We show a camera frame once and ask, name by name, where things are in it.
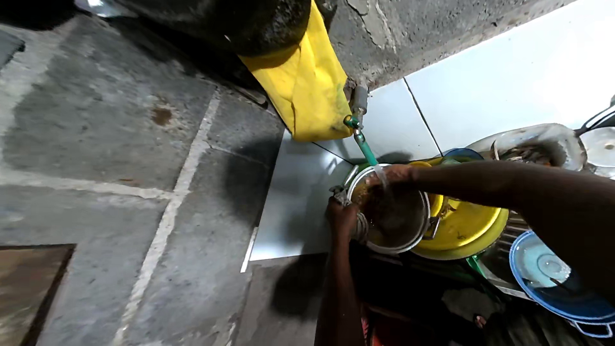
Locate small yellow bowl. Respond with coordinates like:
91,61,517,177
408,161,445,219

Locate black-handled pan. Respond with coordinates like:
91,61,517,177
575,95,615,137

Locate green tap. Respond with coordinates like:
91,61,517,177
343,86,379,167

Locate large yellow basin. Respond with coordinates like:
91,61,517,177
411,157,509,261

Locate yellow plastic sack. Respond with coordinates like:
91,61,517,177
239,0,353,143

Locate person's legs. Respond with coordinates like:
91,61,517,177
442,287,606,346

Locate blue round bowl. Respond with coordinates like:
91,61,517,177
442,147,485,162

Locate large black container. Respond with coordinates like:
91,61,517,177
115,0,313,57

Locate person's right hand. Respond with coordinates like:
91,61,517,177
365,164,419,189

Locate brown wooden board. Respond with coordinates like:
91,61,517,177
0,244,77,346

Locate translucent round plastic lid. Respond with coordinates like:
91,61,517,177
520,240,572,289

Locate person's right forearm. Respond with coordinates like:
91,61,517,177
414,161,615,304

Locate person's left hand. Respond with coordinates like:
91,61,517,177
327,196,360,241

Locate white oblong basin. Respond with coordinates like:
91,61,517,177
465,123,588,173

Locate slatted dish rack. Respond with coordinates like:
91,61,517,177
473,210,535,301

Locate person's left forearm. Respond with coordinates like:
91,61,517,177
314,235,366,346

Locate blue basin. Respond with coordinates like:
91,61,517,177
509,230,615,339

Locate silver metal pot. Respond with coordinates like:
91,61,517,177
343,164,440,254

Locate grey cloth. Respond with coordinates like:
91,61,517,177
329,185,370,243

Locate person's body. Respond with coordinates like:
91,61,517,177
360,304,440,346

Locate round silver lid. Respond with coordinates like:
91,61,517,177
578,126,615,168

